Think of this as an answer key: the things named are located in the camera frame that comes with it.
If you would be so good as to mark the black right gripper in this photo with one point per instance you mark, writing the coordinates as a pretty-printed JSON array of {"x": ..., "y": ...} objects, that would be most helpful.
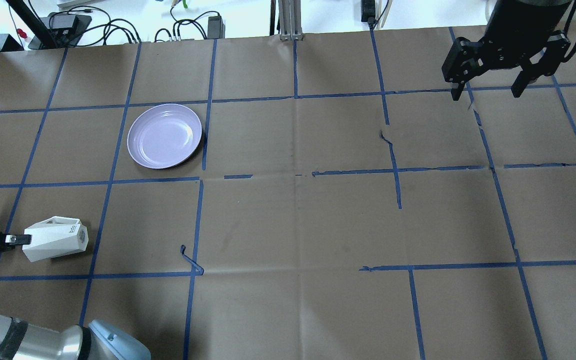
[{"x": 517, "y": 31}]

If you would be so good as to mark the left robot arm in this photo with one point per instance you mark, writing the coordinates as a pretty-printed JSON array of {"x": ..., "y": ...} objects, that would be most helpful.
[{"x": 19, "y": 340}]

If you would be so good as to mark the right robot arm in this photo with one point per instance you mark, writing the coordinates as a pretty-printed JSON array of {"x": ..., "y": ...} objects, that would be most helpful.
[{"x": 527, "y": 34}]

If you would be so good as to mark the lavender round plate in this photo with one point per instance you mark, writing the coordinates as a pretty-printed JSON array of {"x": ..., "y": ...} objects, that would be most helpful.
[{"x": 164, "y": 136}]

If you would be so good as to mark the black power adapter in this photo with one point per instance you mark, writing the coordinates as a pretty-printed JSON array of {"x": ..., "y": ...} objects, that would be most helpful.
[{"x": 216, "y": 28}]

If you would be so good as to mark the aluminium frame post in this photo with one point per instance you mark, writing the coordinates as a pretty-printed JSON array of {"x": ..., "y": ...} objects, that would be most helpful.
[{"x": 290, "y": 20}]

